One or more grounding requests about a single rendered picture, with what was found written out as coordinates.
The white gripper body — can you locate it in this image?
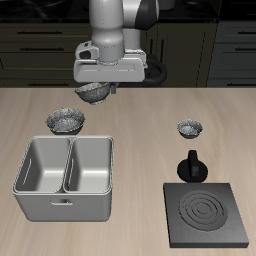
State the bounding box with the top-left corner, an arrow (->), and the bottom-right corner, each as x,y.
73,49 -> 148,85

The medium grey speckled bowl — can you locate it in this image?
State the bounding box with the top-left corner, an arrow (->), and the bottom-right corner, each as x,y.
73,81 -> 111,106

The large grey speckled bowl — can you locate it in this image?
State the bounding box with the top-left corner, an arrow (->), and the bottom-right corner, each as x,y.
45,107 -> 87,136

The small grey speckled bowl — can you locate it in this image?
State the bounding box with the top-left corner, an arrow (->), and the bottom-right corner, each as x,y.
176,118 -> 204,140

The dark olive kitchen cupboard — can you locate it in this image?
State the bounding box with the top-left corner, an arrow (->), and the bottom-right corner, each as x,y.
0,20 -> 218,89

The black kitchen countertop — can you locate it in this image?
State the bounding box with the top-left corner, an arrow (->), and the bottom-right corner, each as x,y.
0,0 -> 256,25

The round black knob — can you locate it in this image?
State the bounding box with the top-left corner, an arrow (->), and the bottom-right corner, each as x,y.
176,149 -> 209,184

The dark grey kitchen cupboard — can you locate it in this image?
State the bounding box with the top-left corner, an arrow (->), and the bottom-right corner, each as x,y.
205,19 -> 256,89

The white two-bin basket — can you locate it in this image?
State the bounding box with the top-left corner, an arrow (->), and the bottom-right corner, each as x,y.
11,134 -> 116,223

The dark grey stove plate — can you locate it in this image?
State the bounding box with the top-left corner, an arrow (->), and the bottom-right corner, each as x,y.
162,181 -> 251,250

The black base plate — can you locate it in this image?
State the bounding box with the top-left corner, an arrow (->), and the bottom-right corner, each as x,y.
116,53 -> 168,89

